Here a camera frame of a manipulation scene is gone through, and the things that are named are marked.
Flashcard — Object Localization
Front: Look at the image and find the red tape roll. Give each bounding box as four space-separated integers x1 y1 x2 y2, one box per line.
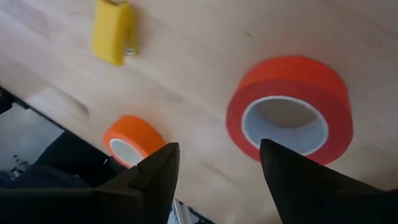
226 55 354 166

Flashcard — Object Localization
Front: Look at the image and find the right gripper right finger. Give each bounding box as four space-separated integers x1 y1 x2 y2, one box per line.
259 139 386 224

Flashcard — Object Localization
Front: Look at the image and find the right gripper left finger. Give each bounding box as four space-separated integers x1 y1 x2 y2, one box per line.
93 142 181 224

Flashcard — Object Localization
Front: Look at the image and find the orange tape roll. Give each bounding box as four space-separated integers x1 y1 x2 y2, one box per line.
102 114 167 170

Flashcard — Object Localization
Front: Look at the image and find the yellow mini stapler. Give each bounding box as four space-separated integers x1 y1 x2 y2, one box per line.
92 0 139 67

